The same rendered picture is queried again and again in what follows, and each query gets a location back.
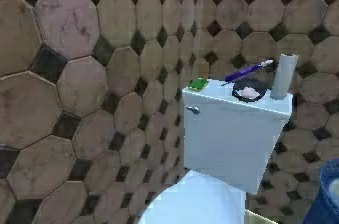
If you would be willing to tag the blue bin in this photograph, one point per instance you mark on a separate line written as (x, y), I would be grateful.
(323, 203)

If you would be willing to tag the purple brush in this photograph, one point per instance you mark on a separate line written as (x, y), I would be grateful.
(245, 71)

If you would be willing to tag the green sponge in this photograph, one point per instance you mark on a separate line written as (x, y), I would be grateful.
(198, 83)

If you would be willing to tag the white toilet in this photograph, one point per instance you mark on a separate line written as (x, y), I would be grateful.
(230, 136)

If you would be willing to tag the pink soap bar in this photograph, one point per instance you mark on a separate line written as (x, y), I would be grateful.
(250, 93)

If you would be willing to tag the grey cardboard tube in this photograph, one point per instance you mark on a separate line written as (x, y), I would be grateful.
(283, 77)

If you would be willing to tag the black soap dish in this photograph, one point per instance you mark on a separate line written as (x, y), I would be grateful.
(238, 89)

